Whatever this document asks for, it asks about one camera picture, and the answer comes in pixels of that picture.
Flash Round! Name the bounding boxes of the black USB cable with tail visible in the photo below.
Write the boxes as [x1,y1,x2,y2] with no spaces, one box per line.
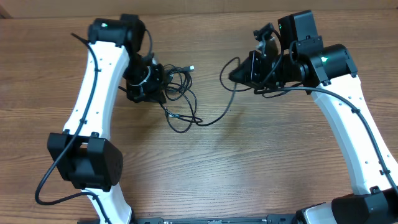
[159,63,198,134]

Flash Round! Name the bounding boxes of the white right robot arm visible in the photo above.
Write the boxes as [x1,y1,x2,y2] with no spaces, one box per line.
[229,10,397,223]

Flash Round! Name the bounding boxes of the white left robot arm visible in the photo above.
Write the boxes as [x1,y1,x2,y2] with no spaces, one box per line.
[47,14,168,223]

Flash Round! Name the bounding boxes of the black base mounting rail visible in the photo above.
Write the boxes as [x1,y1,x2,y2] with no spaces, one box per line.
[131,214,297,224]

